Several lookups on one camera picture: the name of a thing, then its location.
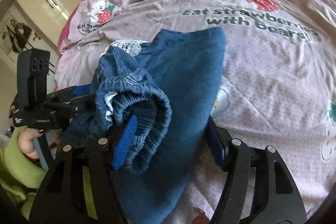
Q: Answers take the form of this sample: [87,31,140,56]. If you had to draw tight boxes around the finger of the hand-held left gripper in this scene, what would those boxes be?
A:
[47,84,96,102]
[50,98,98,119]

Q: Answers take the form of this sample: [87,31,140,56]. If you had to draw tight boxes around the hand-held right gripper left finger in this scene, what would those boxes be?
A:
[29,115,137,224]

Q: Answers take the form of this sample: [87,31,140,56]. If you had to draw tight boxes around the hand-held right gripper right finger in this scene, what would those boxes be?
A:
[205,115,307,224]

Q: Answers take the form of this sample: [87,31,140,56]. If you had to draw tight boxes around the blue pants with lace trim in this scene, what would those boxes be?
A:
[63,27,227,224]

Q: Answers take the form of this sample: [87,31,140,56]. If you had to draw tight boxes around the person's left forearm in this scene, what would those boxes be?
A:
[0,131,50,218]

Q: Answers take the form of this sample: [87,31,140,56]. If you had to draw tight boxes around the person's left hand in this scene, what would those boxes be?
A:
[18,127,63,161]

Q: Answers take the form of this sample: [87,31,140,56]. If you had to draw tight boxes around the dark hanging bag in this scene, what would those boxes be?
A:
[5,19,40,54]

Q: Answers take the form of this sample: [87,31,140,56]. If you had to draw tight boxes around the pink strawberry printed blanket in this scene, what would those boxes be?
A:
[55,0,336,224]

